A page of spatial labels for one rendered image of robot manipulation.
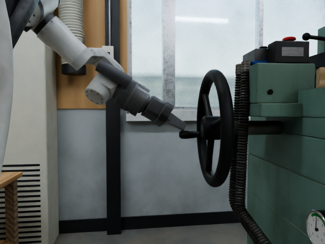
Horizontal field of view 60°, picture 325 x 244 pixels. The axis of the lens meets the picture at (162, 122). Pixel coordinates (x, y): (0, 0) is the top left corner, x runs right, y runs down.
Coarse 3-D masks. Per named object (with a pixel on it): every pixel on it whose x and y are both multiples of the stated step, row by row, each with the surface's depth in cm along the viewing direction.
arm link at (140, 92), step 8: (136, 88) 77; (144, 88) 78; (136, 96) 76; (144, 96) 77; (152, 96) 79; (128, 104) 77; (136, 104) 76; (144, 104) 78; (152, 104) 77; (160, 104) 77; (168, 104) 76; (128, 112) 79; (136, 112) 78; (144, 112) 78; (152, 112) 76; (160, 112) 77; (168, 112) 75; (152, 120) 83; (160, 120) 76
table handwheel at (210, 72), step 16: (208, 80) 71; (224, 80) 61; (224, 96) 58; (208, 112) 73; (224, 112) 57; (208, 128) 68; (224, 128) 56; (256, 128) 70; (272, 128) 70; (208, 144) 71; (224, 144) 57; (208, 160) 73; (224, 160) 58; (208, 176) 70; (224, 176) 60
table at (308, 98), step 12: (300, 96) 62; (312, 96) 58; (324, 96) 54; (252, 108) 65; (264, 108) 61; (276, 108) 61; (288, 108) 61; (300, 108) 61; (312, 108) 58; (324, 108) 54
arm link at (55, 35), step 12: (48, 0) 66; (48, 12) 67; (36, 24) 67; (48, 24) 68; (60, 24) 70; (48, 36) 69; (60, 36) 70; (72, 36) 72; (60, 48) 71; (72, 48) 72; (84, 48) 74; (72, 60) 73
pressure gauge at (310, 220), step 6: (312, 210) 47; (318, 210) 46; (324, 210) 46; (306, 216) 49; (312, 216) 47; (318, 216) 46; (324, 216) 45; (306, 222) 49; (312, 222) 47; (318, 222) 46; (324, 222) 44; (306, 228) 49; (312, 228) 47; (318, 228) 46; (324, 228) 44; (312, 234) 47; (318, 234) 46; (324, 234) 44; (312, 240) 47; (318, 240) 46; (324, 240) 44
